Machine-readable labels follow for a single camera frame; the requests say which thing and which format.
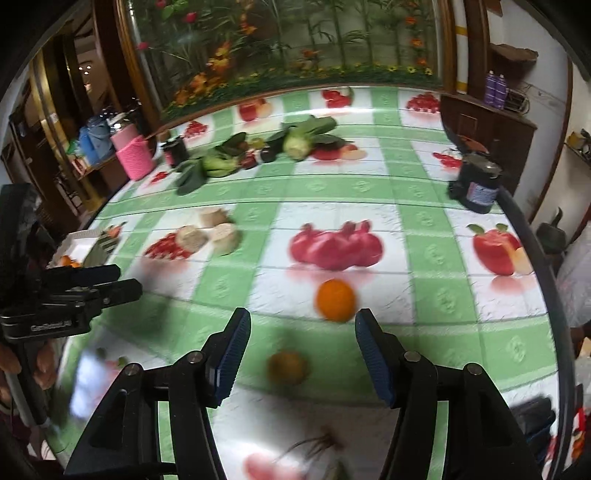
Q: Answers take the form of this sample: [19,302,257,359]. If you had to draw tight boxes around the dark orange mandarin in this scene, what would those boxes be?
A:
[58,255,82,268]

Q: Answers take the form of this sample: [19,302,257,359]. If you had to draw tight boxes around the chevron patterned white tray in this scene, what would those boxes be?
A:
[48,228,119,268]

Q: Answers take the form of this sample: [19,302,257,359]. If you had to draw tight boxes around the green bok choy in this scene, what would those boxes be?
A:
[264,115,349,161]
[174,132,249,196]

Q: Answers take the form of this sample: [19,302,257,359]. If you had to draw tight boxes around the blue kettle on sideboard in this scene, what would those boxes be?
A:
[78,116,115,167]

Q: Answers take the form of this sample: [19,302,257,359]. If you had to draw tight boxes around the orange mandarin right side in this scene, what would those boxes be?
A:
[315,279,358,323]

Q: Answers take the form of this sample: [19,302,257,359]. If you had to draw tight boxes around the green bok choy left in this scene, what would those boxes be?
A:
[174,132,249,196]

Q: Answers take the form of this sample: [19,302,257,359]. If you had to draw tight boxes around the purple bottles on shelf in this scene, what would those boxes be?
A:
[484,71,508,110]

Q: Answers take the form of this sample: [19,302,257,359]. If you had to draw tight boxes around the dark jar red label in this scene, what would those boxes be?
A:
[161,136,189,168]

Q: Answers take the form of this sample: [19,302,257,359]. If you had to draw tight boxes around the dark plum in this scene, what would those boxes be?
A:
[259,146,277,163]

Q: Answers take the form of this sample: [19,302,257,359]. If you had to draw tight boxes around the black canister blue label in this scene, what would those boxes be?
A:
[447,151,502,214]

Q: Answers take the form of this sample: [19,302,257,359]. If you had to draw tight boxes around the brown round fruit right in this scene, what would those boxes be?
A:
[266,350,310,386]

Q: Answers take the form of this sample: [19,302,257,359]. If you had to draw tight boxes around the green bok choy right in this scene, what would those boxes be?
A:
[264,115,349,161]

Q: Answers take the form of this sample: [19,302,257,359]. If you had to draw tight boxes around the dark wooden sideboard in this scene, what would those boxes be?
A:
[78,155,129,197]

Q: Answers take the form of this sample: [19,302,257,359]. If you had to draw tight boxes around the person's left hand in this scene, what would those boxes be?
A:
[1,340,57,406]

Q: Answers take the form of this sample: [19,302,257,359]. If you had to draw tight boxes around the beige tofu block left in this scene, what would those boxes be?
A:
[175,225,208,254]

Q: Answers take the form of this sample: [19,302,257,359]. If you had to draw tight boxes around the beige tofu block back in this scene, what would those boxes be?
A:
[198,207,232,228]

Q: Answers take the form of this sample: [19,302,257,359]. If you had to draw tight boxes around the pink knitted sleeve bottle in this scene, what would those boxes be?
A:
[110,122,154,181]

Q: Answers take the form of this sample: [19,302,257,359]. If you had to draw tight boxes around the dark red jujube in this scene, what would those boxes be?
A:
[240,152,259,170]

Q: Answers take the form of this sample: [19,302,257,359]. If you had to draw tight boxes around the flower garden wall mural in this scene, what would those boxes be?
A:
[115,0,451,122]

